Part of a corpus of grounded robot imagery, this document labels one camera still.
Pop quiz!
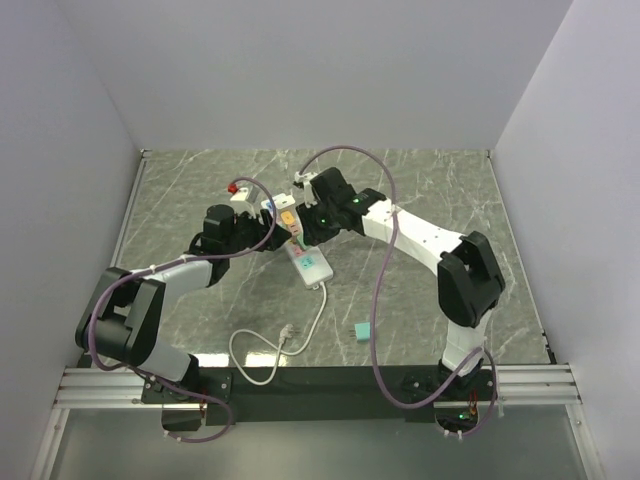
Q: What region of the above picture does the purple cable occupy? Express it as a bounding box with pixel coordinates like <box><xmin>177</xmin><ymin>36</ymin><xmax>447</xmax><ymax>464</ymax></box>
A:
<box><xmin>299</xmin><ymin>144</ymin><xmax>499</xmax><ymax>441</ymax></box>
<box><xmin>87</xmin><ymin>175</ymin><xmax>276</xmax><ymax>444</ymax></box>

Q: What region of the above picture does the white power strip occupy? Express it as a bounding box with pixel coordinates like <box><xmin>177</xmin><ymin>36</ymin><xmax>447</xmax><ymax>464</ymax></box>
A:
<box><xmin>261</xmin><ymin>193</ymin><xmax>334</xmax><ymax>289</ymax></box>

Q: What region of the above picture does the white power cord with plug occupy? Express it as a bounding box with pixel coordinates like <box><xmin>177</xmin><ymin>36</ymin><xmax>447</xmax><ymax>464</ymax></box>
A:
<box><xmin>229</xmin><ymin>282</ymin><xmax>329</xmax><ymax>387</ymax></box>

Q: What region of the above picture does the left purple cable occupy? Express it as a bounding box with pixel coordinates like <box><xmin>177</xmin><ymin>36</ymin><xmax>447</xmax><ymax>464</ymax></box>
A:
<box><xmin>87</xmin><ymin>175</ymin><xmax>276</xmax><ymax>444</ymax></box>

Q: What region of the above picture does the teal charger plug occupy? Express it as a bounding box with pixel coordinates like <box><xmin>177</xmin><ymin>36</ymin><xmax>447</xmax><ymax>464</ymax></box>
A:
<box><xmin>349</xmin><ymin>322</ymin><xmax>371</xmax><ymax>343</ymax></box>

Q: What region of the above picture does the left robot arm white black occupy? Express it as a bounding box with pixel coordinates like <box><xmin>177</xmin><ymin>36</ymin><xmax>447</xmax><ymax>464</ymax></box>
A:
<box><xmin>75</xmin><ymin>205</ymin><xmax>291</xmax><ymax>402</ymax></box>

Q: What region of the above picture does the pink charger plug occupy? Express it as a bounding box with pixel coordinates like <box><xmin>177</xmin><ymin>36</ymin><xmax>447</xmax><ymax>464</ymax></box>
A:
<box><xmin>288</xmin><ymin>224</ymin><xmax>301</xmax><ymax>237</ymax></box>

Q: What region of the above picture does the green charger plug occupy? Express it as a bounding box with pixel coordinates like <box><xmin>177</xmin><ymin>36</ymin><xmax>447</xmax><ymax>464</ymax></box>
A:
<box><xmin>292</xmin><ymin>238</ymin><xmax>306</xmax><ymax>255</ymax></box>

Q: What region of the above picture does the yellow charger plug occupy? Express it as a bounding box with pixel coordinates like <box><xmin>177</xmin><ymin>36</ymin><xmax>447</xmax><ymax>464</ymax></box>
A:
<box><xmin>280</xmin><ymin>210</ymin><xmax>296</xmax><ymax>226</ymax></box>

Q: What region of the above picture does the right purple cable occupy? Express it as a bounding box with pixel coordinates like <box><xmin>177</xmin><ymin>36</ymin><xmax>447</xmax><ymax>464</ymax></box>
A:
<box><xmin>299</xmin><ymin>144</ymin><xmax>499</xmax><ymax>441</ymax></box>

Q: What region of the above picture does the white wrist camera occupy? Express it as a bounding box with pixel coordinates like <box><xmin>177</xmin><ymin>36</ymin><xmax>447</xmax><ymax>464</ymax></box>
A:
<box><xmin>293</xmin><ymin>172</ymin><xmax>317</xmax><ymax>189</ymax></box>
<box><xmin>227</xmin><ymin>183</ymin><xmax>260</xmax><ymax>216</ymax></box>

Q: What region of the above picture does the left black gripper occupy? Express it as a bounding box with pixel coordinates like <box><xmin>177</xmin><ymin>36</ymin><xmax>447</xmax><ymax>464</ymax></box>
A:
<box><xmin>224</xmin><ymin>207</ymin><xmax>292</xmax><ymax>255</ymax></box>

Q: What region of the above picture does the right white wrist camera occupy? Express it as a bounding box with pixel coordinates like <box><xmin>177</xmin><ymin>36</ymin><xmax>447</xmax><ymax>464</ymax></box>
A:
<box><xmin>293</xmin><ymin>172</ymin><xmax>317</xmax><ymax>189</ymax></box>

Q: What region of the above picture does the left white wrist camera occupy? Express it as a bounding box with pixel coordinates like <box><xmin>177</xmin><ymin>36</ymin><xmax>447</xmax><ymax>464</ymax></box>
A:
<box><xmin>227</xmin><ymin>183</ymin><xmax>260</xmax><ymax>216</ymax></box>

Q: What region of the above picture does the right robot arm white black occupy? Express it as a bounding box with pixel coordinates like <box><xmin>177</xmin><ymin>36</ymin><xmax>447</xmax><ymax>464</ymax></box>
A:
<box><xmin>294</xmin><ymin>167</ymin><xmax>505</xmax><ymax>399</ymax></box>

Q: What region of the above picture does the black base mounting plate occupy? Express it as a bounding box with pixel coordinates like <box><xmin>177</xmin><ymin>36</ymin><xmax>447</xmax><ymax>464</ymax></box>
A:
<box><xmin>141</xmin><ymin>365</ymin><xmax>495</xmax><ymax>426</ymax></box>

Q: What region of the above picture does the aluminium rail frame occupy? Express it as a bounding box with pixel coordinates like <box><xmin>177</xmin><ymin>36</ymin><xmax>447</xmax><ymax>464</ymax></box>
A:
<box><xmin>29</xmin><ymin>148</ymin><xmax>584</xmax><ymax>480</ymax></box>

